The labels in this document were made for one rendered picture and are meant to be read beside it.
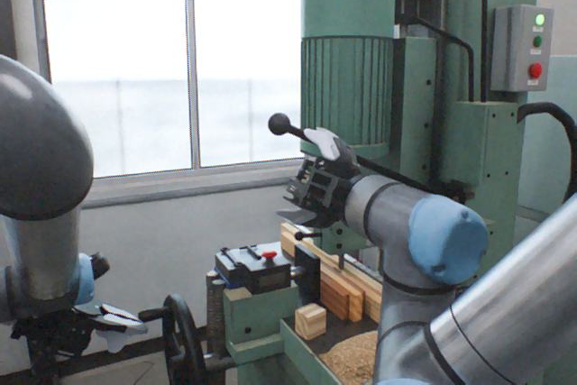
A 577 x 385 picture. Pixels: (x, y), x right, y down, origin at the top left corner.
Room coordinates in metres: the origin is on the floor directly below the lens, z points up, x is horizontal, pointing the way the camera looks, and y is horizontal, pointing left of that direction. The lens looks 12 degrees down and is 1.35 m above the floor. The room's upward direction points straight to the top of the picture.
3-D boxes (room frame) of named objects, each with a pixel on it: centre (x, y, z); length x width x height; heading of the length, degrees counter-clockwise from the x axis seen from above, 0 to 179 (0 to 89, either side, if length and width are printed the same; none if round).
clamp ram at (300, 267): (0.87, 0.00, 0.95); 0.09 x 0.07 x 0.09; 27
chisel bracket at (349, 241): (0.90, -0.12, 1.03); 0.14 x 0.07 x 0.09; 117
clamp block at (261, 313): (0.83, 0.08, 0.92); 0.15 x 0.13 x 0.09; 27
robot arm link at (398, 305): (0.42, -0.13, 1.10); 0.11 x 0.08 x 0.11; 166
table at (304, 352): (0.87, 0.01, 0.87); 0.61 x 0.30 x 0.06; 27
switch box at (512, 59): (0.91, -0.45, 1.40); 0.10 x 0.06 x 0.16; 117
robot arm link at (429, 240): (0.44, -0.13, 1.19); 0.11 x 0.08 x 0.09; 26
